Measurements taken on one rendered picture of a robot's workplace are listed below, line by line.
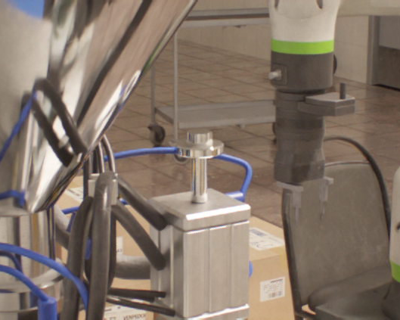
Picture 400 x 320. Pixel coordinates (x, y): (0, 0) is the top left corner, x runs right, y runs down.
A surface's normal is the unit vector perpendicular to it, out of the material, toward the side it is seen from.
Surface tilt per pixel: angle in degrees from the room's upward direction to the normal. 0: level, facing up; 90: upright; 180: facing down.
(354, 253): 77
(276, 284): 90
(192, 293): 90
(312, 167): 90
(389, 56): 90
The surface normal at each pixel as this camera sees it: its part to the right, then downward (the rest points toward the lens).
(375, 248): 0.56, -0.02
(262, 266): 0.53, 0.21
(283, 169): -0.77, 0.15
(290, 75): -0.41, 0.22
